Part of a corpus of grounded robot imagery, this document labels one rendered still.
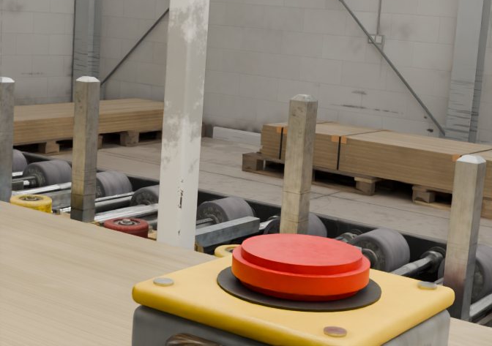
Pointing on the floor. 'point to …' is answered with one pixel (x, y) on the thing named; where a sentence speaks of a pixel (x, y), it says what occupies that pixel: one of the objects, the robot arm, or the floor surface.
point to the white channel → (183, 110)
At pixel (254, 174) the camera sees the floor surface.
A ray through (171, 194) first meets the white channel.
